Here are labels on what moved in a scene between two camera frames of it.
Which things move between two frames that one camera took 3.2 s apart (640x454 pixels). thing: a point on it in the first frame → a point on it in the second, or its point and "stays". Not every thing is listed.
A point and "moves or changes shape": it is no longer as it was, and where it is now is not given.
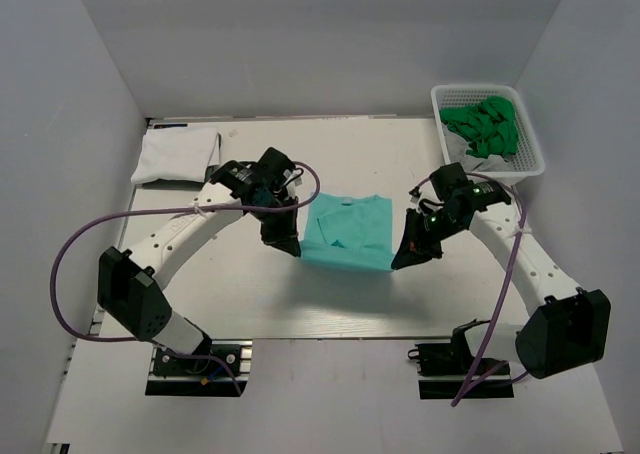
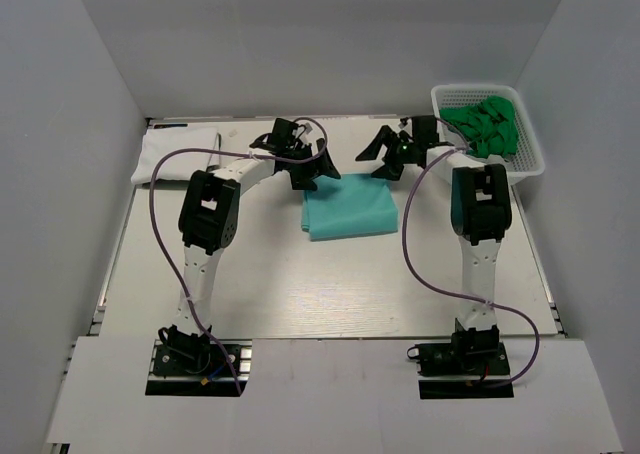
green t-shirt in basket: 489,126 stays
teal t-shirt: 354,233 moves or changes shape
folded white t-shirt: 177,153 stays
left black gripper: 284,237 → 302,180
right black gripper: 415,248 → 393,170
